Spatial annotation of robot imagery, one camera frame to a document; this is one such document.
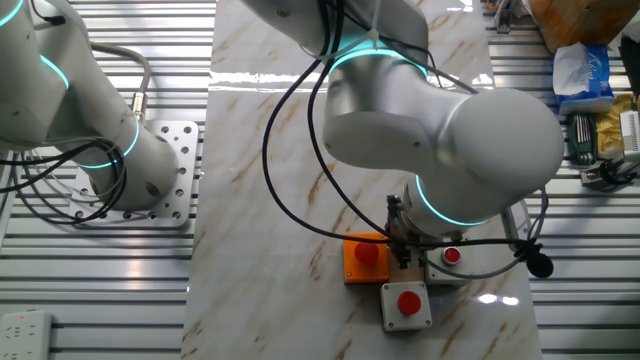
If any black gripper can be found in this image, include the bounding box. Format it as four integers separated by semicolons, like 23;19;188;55
384;207;426;271

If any small wooden block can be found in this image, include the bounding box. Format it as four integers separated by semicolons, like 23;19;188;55
388;259;426;284

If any grey box small red button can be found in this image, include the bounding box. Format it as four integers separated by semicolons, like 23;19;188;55
423;234;476;286

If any orange box red mushroom button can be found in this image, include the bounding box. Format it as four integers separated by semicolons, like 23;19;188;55
342;232;391;285

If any grey box large red button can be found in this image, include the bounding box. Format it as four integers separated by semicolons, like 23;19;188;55
379;279;434;333

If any marble pattern mat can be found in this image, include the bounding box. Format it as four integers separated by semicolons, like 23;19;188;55
179;0;544;360

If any green hex key set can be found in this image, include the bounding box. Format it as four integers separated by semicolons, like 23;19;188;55
567;112;599;167

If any blue tissue pack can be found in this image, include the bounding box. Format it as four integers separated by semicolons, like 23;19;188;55
552;42;616;116

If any black upright bar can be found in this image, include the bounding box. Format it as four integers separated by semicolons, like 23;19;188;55
618;34;640;99

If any brown cardboard box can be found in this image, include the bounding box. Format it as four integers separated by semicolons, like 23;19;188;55
527;0;640;54

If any white power strip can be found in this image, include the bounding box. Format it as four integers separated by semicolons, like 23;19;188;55
0;309;55;360

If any thin grey cable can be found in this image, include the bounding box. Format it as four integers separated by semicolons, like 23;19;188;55
418;187;550;280

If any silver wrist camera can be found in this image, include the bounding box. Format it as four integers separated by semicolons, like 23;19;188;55
501;199;531;241

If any black cable wrap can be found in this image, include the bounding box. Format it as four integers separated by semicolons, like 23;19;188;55
514;241;555;280

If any metal clamp with black cable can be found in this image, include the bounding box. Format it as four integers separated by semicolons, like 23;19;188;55
579;157;640;190

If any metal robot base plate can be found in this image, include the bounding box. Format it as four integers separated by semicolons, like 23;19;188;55
67;119;201;230

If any silver ribbed camera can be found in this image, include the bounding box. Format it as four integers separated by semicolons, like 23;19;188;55
618;109;640;162

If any metal bracket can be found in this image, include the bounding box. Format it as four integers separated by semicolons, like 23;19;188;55
492;0;526;35

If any black base cable loop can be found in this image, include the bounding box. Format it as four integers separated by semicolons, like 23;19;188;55
0;137;129;225

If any grey cable metal connector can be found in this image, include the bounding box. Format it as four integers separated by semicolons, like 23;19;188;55
89;42;154;124

